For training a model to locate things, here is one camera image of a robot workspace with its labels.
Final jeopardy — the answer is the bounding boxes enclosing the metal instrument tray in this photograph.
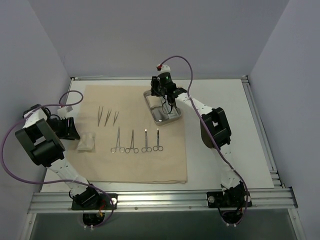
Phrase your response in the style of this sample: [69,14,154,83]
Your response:
[143,90,182,126]

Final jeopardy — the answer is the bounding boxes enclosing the thin metal tweezers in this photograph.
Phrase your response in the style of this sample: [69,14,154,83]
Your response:
[104,109,112,127]
[97,106,104,127]

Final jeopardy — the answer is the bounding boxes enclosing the surgical forceps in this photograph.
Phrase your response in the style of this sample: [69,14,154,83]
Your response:
[125,130,139,154]

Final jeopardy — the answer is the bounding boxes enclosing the beige cloth wrap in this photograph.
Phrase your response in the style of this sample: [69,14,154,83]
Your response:
[66,85,187,183]

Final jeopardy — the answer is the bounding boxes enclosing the white packet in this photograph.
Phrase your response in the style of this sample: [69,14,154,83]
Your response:
[167,112,179,119]

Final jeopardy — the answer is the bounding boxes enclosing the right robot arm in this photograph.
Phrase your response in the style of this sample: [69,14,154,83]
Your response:
[150,72,249,207]

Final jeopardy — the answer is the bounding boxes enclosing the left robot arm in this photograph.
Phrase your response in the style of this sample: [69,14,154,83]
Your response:
[15,104,101,210]

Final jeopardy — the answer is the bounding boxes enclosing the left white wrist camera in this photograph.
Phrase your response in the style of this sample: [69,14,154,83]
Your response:
[57,106,73,119]

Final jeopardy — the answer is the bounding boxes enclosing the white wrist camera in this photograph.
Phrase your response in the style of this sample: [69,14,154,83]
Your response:
[57,106,73,119]
[156,64,171,74]

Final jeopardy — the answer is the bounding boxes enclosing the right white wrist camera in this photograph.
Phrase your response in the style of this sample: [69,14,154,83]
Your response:
[156,64,171,74]

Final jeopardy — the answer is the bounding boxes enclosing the right black thin cable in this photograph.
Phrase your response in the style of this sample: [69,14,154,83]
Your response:
[161,98,175,116]

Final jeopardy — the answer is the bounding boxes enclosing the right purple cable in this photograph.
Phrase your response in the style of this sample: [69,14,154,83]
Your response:
[156,56,252,228]

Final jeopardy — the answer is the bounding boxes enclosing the purple cable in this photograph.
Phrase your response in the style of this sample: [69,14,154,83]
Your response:
[156,56,252,228]
[1,91,118,229]

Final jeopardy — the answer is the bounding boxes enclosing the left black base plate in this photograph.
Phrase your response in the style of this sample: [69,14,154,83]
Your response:
[71,193,118,211]

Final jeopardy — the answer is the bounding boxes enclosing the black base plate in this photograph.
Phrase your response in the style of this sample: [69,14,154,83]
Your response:
[206,191,246,209]
[71,193,118,211]

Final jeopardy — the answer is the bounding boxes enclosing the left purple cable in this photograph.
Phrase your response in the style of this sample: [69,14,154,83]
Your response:
[1,91,118,229]

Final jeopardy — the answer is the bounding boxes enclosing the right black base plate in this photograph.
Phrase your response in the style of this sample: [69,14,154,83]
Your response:
[206,191,246,209]

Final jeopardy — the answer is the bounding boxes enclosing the aluminium frame rail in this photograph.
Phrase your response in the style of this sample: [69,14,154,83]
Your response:
[28,188,298,214]

